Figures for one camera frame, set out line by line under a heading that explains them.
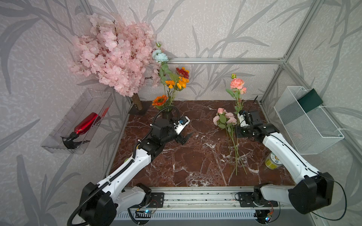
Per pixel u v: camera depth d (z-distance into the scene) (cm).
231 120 100
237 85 72
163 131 57
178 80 79
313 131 60
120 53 64
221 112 103
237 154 89
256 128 57
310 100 72
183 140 69
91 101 78
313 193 39
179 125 63
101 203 37
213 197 76
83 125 63
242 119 66
